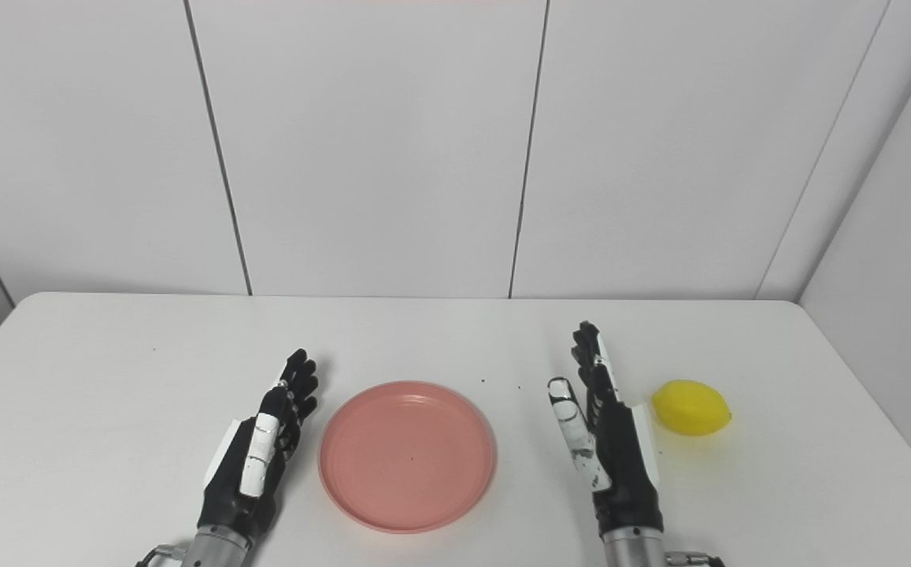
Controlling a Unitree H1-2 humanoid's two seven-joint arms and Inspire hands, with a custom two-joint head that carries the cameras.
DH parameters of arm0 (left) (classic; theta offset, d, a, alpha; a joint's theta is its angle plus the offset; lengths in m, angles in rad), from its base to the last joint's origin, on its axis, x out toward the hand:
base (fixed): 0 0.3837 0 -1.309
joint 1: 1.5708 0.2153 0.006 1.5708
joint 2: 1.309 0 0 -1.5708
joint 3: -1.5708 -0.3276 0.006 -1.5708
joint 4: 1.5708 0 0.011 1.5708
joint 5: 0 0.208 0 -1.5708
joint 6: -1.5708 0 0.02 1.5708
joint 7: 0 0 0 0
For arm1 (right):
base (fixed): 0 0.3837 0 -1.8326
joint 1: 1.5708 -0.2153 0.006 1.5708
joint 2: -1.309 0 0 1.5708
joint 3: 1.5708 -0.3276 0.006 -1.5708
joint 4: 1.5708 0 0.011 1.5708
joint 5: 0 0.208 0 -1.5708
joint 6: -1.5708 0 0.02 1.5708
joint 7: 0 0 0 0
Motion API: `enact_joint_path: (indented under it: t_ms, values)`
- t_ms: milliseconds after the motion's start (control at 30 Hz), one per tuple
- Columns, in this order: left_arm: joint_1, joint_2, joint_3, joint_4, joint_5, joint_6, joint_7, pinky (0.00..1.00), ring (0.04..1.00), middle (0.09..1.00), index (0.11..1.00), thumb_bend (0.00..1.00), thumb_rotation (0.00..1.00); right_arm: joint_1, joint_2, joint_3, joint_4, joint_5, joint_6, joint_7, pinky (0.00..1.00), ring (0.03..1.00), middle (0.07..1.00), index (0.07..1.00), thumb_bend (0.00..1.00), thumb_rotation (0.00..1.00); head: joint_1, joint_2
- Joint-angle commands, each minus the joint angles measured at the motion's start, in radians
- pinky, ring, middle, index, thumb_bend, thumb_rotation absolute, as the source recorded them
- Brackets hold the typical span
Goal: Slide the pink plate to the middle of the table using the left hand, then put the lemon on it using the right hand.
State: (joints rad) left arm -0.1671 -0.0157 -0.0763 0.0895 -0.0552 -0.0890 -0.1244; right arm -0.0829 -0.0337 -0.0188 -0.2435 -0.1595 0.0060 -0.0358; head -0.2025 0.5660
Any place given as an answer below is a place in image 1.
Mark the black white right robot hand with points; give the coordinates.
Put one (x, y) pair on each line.
(624, 472)

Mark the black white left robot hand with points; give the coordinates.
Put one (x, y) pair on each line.
(227, 496)

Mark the yellow lemon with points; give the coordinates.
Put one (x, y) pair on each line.
(691, 408)

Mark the pink round plate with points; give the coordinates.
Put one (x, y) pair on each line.
(408, 457)

